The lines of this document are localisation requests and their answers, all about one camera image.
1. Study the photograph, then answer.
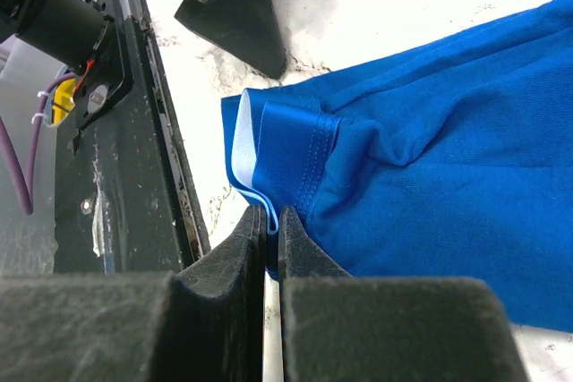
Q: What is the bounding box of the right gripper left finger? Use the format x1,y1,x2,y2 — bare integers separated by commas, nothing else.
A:
1,207,266,381

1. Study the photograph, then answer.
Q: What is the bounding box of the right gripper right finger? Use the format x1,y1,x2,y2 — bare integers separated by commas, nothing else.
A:
278,207,527,381

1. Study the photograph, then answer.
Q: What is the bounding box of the blue boxer underwear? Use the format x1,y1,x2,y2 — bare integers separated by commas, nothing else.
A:
221,0,572,332

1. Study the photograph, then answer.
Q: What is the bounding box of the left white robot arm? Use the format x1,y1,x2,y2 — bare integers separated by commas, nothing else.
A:
1,0,287,130

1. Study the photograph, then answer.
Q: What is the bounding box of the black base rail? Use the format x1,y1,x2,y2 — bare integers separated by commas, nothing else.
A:
54,0,210,274

